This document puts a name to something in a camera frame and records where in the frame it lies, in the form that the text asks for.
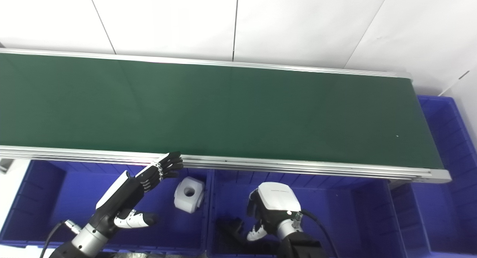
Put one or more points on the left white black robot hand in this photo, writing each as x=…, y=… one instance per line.
x=119, y=198

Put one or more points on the blue plastic bin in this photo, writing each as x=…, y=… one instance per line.
x=447, y=198
x=56, y=198
x=335, y=217

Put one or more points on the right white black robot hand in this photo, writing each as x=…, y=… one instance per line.
x=277, y=200

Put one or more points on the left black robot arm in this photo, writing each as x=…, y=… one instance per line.
x=84, y=243

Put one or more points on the green conveyor belt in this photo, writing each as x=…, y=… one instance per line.
x=223, y=112

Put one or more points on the black flanged metal part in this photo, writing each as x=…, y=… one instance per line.
x=229, y=228

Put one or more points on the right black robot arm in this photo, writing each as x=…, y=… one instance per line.
x=298, y=247

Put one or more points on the white block with round hole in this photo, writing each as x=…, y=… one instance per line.
x=188, y=194

